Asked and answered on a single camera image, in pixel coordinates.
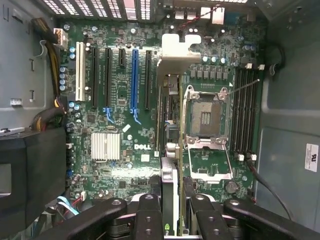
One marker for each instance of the CPU socket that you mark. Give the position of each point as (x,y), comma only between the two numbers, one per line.
(207,117)

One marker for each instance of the blue expansion slot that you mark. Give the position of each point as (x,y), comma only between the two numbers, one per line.
(135,80)

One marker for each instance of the metal socket cover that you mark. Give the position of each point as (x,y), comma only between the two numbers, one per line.
(210,162)

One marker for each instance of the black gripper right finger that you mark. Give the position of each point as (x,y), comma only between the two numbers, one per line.
(210,220)

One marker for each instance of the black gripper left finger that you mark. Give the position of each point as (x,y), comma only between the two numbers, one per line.
(148,220)

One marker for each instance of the green motherboard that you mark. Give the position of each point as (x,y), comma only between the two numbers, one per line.
(140,125)

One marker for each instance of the white expansion slot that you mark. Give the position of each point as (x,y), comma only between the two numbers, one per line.
(80,72)

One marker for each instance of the black RAM slot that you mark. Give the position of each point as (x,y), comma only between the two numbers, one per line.
(170,107)
(242,112)
(163,112)
(253,112)
(248,112)
(237,112)

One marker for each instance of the silver finned heatsink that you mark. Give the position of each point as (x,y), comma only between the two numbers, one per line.
(105,146)

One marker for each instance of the coin cell battery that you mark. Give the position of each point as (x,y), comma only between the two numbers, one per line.
(231,187)

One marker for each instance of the thin locking lever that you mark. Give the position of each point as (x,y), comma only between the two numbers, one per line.
(245,86)

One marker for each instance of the black plastic shroud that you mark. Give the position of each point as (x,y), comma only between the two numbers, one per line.
(32,162)

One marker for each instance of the grey power supply unit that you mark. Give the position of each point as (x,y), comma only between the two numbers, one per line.
(25,75)

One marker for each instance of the grey desktop computer case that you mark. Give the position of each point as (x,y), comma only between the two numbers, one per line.
(287,112)

